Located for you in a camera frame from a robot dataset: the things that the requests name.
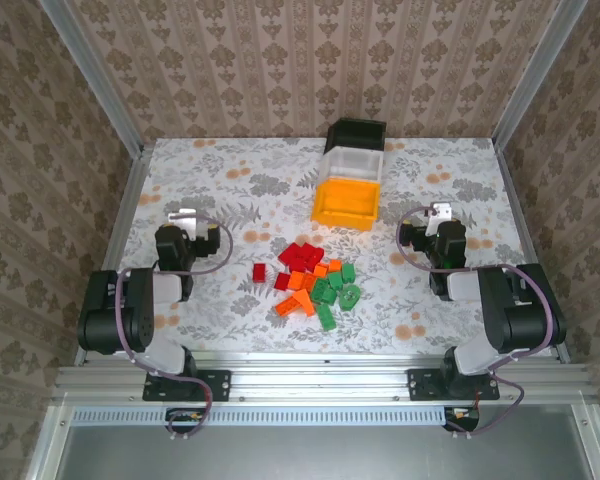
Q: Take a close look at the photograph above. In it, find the red long lego brick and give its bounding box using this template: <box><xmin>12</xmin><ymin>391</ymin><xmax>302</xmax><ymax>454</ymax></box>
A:
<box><xmin>278</xmin><ymin>242</ymin><xmax>307</xmax><ymax>271</ymax></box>

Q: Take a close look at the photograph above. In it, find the green rounded lego with eyes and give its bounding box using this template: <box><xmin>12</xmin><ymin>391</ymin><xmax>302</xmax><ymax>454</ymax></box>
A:
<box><xmin>338</xmin><ymin>284</ymin><xmax>362</xmax><ymax>311</ymax></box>

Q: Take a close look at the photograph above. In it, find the green long lego brick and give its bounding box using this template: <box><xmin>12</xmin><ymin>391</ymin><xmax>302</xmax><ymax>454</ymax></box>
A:
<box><xmin>309</xmin><ymin>278</ymin><xmax>337</xmax><ymax>305</ymax></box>

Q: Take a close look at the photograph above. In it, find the floral patterned table cover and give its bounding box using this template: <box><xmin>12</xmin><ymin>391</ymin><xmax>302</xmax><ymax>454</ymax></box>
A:
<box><xmin>114</xmin><ymin>137</ymin><xmax>556</xmax><ymax>354</ymax></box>

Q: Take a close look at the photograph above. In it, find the yellow plastic bin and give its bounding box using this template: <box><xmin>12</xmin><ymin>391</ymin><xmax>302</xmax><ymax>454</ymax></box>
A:
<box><xmin>310</xmin><ymin>179</ymin><xmax>381</xmax><ymax>231</ymax></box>

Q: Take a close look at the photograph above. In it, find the white translucent plastic bin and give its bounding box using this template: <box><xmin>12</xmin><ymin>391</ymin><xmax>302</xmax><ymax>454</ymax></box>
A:
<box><xmin>318</xmin><ymin>145</ymin><xmax>385</xmax><ymax>187</ymax></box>

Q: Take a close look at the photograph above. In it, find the black plastic bin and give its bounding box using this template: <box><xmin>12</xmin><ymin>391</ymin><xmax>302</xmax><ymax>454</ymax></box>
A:
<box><xmin>323</xmin><ymin>117</ymin><xmax>387</xmax><ymax>154</ymax></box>

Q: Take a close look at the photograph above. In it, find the grey metal panel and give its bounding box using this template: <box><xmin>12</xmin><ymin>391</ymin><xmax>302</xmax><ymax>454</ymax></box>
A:
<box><xmin>54</xmin><ymin>422</ymin><xmax>596</xmax><ymax>480</ymax></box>

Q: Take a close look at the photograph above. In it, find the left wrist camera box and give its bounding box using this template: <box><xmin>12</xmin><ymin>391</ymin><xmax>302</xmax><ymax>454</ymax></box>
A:
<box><xmin>168</xmin><ymin>208</ymin><xmax>201</xmax><ymax>239</ymax></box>

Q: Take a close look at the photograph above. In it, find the aluminium table side rail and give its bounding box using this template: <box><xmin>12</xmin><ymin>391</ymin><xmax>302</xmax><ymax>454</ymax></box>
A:
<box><xmin>74</xmin><ymin>149</ymin><xmax>154</xmax><ymax>366</ymax></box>
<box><xmin>494</xmin><ymin>147</ymin><xmax>571</xmax><ymax>364</ymax></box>

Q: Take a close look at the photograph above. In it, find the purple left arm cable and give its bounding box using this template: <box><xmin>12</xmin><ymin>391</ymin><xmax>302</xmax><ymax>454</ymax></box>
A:
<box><xmin>113</xmin><ymin>214</ymin><xmax>234</xmax><ymax>442</ymax></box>

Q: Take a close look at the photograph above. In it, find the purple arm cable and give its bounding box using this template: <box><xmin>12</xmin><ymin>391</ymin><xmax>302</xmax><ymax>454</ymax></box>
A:
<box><xmin>397</xmin><ymin>205</ymin><xmax>556</xmax><ymax>439</ymax></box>
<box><xmin>113</xmin><ymin>214</ymin><xmax>234</xmax><ymax>442</ymax></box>

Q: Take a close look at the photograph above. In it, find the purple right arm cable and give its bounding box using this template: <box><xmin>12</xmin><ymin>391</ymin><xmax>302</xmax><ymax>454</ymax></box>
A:
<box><xmin>397</xmin><ymin>205</ymin><xmax>556</xmax><ymax>439</ymax></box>

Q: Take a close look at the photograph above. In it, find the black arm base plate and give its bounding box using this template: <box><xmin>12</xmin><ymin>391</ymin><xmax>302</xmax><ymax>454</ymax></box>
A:
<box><xmin>407</xmin><ymin>368</ymin><xmax>500</xmax><ymax>401</ymax></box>
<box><xmin>143</xmin><ymin>368</ymin><xmax>231</xmax><ymax>403</ymax></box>

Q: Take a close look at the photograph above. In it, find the aluminium front frame beam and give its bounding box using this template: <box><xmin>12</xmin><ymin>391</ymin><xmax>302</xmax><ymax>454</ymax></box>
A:
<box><xmin>54</xmin><ymin>349</ymin><xmax>599</xmax><ymax>404</ymax></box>

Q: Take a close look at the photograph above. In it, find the aluminium frame upright post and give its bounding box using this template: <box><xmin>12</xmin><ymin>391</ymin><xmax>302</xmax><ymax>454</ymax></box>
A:
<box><xmin>492</xmin><ymin>0</ymin><xmax>591</xmax><ymax>151</ymax></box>
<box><xmin>39</xmin><ymin>0</ymin><xmax>146</xmax><ymax>156</ymax></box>

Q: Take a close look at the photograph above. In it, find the grey slotted cable duct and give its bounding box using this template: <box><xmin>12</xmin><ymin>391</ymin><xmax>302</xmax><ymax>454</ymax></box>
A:
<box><xmin>69</xmin><ymin>405</ymin><xmax>576</xmax><ymax>426</ymax></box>

